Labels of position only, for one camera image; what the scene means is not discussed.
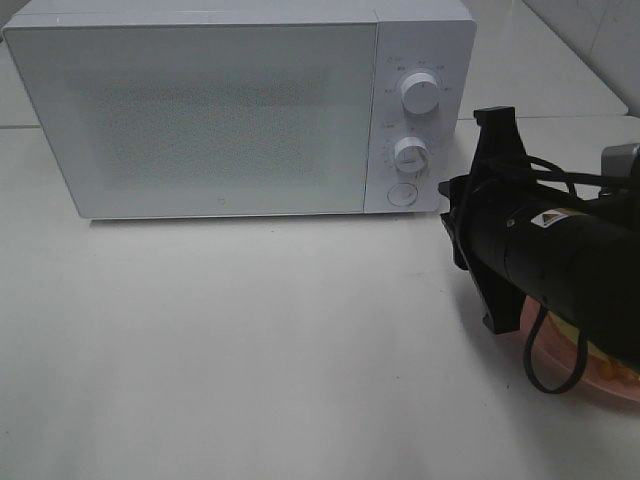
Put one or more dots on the white microwave knob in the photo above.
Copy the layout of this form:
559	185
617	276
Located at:
420	92
410	155

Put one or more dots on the upper white microwave knob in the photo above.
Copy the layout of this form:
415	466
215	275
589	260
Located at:
420	92

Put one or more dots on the white microwave door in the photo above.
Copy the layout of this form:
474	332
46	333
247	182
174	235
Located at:
204	121

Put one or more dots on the pink round plate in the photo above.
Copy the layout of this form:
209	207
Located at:
551	374

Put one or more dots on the white microwave oven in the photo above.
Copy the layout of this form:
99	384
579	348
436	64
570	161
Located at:
411	36

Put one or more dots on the lower white microwave knob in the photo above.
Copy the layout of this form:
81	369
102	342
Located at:
410	155

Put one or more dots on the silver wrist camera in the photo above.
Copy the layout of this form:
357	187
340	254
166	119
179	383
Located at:
621	161

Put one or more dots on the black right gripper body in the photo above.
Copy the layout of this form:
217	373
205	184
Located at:
487	219

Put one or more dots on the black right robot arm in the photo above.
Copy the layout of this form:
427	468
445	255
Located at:
584	252

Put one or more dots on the round door release button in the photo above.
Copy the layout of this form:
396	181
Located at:
402	194

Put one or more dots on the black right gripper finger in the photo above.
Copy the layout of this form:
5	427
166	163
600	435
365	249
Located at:
499	139
503	302

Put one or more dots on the white bread sandwich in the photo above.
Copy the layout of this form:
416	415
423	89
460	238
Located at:
602	370

